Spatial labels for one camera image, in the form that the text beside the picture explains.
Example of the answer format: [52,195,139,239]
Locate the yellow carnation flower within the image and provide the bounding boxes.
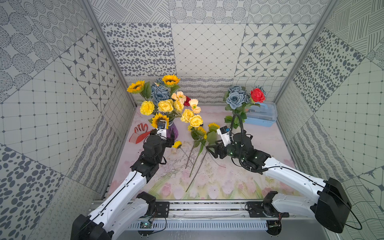
[188,125,199,132]

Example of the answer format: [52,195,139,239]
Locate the left bouquet yellow flowers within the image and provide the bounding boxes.
[127,75,204,126]

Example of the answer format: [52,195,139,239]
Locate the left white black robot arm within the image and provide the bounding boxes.
[71,131,175,240]

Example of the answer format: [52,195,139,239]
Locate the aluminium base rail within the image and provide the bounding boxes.
[89,199,332,222]

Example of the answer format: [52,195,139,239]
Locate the red rose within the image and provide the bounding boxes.
[251,88,266,103]

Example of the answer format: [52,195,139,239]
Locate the purple ribbed vase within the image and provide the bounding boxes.
[167,123,179,140]

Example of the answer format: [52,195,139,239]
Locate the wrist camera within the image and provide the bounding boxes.
[217,126,231,147]
[156,120,168,140]

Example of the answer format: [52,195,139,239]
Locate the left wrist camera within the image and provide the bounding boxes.
[156,120,168,140]

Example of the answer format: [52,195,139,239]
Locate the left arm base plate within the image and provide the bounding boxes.
[137,192,170,218]

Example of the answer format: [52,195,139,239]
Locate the blue plastic storage box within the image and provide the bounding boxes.
[245,102,278,127]

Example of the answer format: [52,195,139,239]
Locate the red white hand-shaped tool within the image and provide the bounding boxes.
[129,123,153,144]

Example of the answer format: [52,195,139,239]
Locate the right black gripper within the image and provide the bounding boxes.
[206,139,246,161]

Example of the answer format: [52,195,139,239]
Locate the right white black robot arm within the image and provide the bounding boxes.
[206,124,354,234]

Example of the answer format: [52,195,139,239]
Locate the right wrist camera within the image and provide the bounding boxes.
[217,126,231,147]

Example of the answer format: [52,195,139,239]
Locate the blue grey roses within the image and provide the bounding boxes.
[224,86,251,110]

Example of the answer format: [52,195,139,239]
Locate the large sunflower vase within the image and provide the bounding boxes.
[186,123,220,192]

